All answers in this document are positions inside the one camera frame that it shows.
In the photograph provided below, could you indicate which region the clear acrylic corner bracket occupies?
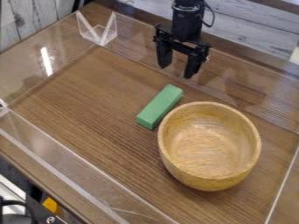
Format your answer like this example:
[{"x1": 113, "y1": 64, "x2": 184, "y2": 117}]
[{"x1": 76, "y1": 11, "x2": 117, "y2": 46}]

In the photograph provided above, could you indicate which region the black cable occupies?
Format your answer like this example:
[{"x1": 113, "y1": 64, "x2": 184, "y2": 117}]
[{"x1": 0, "y1": 199, "x2": 40, "y2": 224}]

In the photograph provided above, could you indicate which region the green rectangular block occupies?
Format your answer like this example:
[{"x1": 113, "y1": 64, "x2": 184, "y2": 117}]
[{"x1": 136, "y1": 84, "x2": 182, "y2": 130}]

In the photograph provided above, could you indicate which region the clear acrylic enclosure wall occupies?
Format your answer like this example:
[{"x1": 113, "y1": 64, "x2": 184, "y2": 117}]
[{"x1": 0, "y1": 3, "x2": 299, "y2": 224}]

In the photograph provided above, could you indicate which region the yellow label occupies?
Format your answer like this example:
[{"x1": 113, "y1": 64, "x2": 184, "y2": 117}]
[{"x1": 41, "y1": 197, "x2": 58, "y2": 214}]

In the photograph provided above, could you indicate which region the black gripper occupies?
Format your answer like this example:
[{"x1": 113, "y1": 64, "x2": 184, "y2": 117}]
[{"x1": 153, "y1": 0, "x2": 212, "y2": 79}]

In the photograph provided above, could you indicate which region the brown wooden bowl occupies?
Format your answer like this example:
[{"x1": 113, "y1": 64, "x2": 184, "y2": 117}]
[{"x1": 157, "y1": 101, "x2": 261, "y2": 192}]

